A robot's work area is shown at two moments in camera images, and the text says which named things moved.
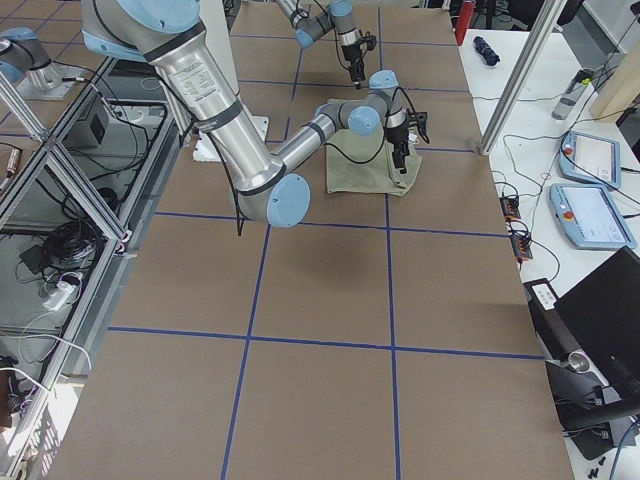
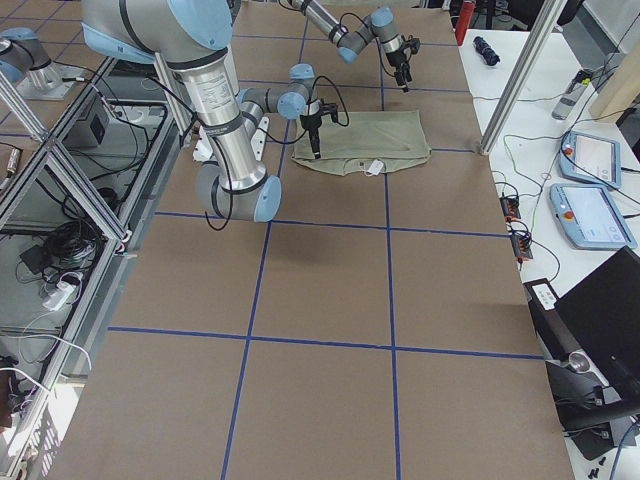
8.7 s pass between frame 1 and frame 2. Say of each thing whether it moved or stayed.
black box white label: stayed
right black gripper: moved
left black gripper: moved
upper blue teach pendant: stayed
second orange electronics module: stayed
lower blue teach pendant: stayed
